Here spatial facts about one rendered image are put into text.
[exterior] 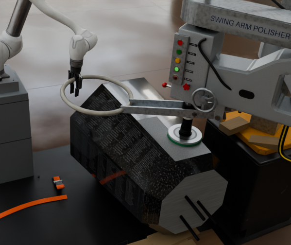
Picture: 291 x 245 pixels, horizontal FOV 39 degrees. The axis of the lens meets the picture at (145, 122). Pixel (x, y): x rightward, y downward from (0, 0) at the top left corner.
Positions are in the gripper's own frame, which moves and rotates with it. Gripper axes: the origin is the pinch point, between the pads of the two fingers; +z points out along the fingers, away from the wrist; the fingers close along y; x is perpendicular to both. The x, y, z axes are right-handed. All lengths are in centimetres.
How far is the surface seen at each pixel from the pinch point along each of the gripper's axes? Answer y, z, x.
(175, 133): 82, -7, 12
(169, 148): 87, -4, 0
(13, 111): -33, 26, -28
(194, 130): 88, -8, 24
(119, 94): 21.4, -0.1, 24.2
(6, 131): -35, 41, -34
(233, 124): 97, -2, 61
